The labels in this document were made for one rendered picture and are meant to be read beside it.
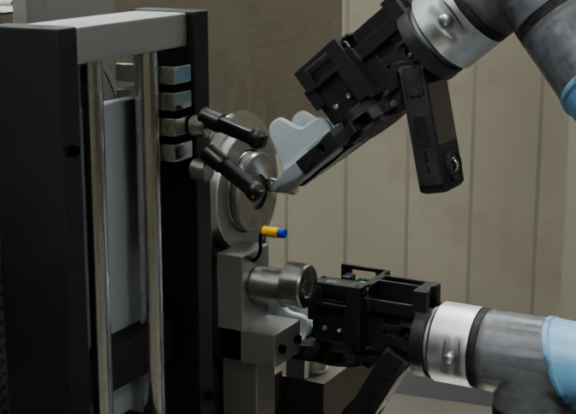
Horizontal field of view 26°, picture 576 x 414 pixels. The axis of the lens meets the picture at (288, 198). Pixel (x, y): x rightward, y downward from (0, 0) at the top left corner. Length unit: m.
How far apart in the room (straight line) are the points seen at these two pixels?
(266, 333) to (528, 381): 0.23
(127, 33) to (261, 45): 1.09
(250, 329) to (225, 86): 0.70
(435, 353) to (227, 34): 0.75
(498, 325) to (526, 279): 2.72
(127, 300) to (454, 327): 0.39
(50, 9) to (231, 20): 0.92
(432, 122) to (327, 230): 2.93
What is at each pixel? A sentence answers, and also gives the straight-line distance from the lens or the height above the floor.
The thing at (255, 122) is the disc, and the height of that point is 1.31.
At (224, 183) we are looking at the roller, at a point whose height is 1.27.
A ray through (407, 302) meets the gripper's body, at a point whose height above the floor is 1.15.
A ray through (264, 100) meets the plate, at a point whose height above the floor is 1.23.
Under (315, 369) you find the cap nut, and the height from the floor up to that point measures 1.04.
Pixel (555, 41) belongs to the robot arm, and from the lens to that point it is 1.00.
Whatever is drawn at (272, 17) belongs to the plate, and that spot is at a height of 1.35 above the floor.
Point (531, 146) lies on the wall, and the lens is 3.76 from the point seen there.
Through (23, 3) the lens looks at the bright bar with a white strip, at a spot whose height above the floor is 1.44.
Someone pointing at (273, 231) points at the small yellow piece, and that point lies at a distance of 1.08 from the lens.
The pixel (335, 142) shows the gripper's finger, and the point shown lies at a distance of 1.08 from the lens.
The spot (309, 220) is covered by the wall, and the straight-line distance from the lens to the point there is 4.00.
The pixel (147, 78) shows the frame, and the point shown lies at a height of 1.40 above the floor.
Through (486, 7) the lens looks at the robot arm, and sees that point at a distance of 1.03.
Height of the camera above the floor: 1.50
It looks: 13 degrees down
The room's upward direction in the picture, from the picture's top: straight up
